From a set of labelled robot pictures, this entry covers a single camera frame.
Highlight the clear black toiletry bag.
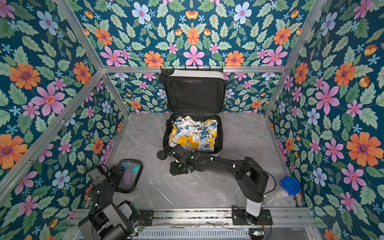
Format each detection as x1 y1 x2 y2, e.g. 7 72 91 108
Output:
116 159 144 194

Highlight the yellow white patterned shirt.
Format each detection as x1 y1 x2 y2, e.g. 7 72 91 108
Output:
168 115 219 152

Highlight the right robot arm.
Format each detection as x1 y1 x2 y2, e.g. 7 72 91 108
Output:
158 145 270 225

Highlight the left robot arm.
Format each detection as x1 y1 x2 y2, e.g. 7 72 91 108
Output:
79 165 139 240

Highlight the white black open suitcase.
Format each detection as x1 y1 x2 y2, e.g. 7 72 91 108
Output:
157 69 227 160

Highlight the clear jar blue lid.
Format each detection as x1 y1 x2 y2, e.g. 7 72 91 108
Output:
273 176 301 199

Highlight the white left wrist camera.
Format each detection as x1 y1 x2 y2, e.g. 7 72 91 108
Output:
87 165 107 186

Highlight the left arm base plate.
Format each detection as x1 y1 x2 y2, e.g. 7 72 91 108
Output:
131 210 155 228

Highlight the aluminium mounting rail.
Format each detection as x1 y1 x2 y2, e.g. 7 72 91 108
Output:
141 207 315 228

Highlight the white perforated cable tray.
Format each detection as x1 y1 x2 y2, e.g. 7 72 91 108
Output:
133 228 251 240

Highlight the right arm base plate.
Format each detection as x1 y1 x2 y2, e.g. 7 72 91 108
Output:
232 207 273 226

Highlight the aluminium frame cage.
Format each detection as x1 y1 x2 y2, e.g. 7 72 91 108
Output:
1 1 325 208

